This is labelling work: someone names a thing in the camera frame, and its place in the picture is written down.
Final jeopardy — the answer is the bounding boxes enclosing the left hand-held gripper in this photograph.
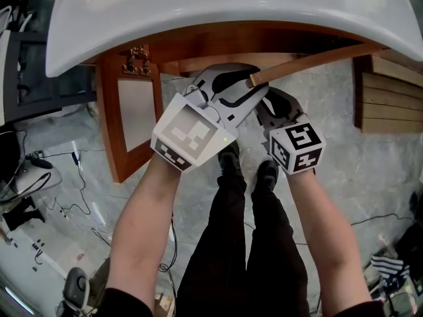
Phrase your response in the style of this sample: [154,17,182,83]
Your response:
[150,62,271,173]

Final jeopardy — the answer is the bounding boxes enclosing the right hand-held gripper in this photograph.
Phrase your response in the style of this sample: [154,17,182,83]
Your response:
[254,88,327,176]

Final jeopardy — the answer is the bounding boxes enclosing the person's left forearm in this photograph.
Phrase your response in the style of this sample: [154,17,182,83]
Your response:
[105,153,183,297]

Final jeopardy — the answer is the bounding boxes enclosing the person's right forearm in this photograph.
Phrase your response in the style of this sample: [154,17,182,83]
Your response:
[285,169,373,308]

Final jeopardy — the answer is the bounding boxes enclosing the wooden sink cabinet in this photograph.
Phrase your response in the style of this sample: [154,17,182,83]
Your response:
[98,20,391,78]

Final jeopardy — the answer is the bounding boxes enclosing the person's right black shoe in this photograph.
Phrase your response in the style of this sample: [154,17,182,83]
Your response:
[255,159,280,195]

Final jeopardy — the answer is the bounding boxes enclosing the person's black shoe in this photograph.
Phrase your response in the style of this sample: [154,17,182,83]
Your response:
[217,141,242,178]
[255,159,280,195]

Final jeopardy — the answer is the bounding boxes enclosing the person's left black shoe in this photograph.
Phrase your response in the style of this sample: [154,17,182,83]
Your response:
[217,141,242,178]

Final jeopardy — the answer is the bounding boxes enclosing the white ceramic sink basin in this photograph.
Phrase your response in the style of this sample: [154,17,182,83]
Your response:
[45,0,423,78]

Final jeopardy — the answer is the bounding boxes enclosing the wooden slatted step platform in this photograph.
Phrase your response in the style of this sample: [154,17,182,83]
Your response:
[352,54,423,135]

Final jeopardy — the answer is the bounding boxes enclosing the person's black trousers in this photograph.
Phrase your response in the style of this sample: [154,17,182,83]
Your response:
[176,172,311,317]

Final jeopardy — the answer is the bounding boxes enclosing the black and white striped cloth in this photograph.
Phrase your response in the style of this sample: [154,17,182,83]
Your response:
[369,254,411,289]

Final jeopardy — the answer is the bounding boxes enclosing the white and black office chair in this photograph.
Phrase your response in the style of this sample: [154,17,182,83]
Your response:
[12,158,64,195]

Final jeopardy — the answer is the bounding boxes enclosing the person's black shirt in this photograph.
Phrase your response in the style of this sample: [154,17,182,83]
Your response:
[100,287,387,317]

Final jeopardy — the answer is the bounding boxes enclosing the grey round device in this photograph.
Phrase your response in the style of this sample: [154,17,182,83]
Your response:
[62,266,91,310]

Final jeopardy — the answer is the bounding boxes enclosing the black floor cable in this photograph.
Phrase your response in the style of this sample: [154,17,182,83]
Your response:
[42,149,93,216]
[350,212,414,227]
[157,209,178,317]

